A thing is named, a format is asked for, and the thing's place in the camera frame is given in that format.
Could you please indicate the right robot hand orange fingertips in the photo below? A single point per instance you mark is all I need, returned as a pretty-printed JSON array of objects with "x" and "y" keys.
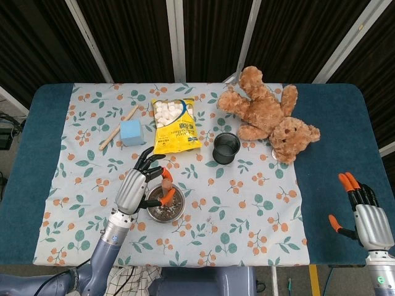
[{"x": 375, "y": 228}]

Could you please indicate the white partition post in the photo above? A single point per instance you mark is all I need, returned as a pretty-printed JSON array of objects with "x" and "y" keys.
[
  {"x": 348, "y": 40},
  {"x": 177, "y": 40},
  {"x": 89, "y": 40},
  {"x": 245, "y": 37}
]

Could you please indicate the floral print tablecloth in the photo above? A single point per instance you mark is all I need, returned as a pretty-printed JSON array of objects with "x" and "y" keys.
[{"x": 247, "y": 216}]

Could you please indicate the stainless steel bowl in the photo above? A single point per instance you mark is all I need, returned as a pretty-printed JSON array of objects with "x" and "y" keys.
[{"x": 180, "y": 212}]

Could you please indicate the light blue foam cube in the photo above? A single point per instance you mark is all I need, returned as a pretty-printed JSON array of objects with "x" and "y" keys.
[{"x": 132, "y": 132}]

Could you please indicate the thin wooden stick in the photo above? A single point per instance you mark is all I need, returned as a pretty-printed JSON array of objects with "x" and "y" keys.
[{"x": 112, "y": 134}]

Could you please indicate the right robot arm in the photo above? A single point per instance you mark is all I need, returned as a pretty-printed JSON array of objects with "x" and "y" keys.
[{"x": 382, "y": 274}]

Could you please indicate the checkered cloth bag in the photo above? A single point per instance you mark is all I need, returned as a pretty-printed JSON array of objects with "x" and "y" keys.
[{"x": 135, "y": 282}]

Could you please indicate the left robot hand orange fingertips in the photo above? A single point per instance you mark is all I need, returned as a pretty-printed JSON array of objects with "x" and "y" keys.
[{"x": 132, "y": 191}]

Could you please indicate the white table leg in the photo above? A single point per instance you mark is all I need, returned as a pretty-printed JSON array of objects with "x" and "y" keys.
[{"x": 274, "y": 282}]

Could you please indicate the yellow marshmallow bag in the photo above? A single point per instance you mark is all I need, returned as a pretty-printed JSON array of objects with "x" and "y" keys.
[{"x": 176, "y": 135}]

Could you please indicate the black mesh pen cup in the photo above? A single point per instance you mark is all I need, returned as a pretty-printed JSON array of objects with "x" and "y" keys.
[{"x": 226, "y": 151}]

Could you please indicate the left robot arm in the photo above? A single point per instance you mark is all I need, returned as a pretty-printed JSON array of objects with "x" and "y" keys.
[{"x": 105, "y": 256}]

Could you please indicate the dark blue table cover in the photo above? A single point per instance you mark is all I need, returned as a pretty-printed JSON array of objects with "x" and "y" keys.
[{"x": 336, "y": 129}]

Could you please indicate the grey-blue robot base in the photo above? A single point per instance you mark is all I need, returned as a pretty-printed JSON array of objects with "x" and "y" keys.
[{"x": 200, "y": 282}]

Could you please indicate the brown teddy bear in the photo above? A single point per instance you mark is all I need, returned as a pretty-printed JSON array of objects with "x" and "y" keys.
[{"x": 265, "y": 111}]

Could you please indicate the black equipment box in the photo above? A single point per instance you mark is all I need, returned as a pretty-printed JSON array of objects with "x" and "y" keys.
[{"x": 4, "y": 138}]

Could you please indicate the wooden rolling pin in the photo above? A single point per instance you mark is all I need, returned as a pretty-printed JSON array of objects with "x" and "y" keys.
[{"x": 166, "y": 186}]

